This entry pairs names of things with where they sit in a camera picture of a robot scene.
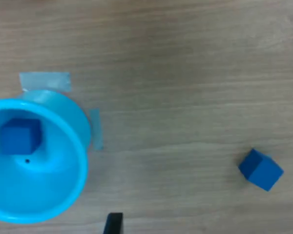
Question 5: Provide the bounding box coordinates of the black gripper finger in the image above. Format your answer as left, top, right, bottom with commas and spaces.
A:
103, 212, 124, 234

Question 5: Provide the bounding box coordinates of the blue cube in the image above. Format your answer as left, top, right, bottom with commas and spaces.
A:
0, 118, 43, 155
238, 148, 285, 192

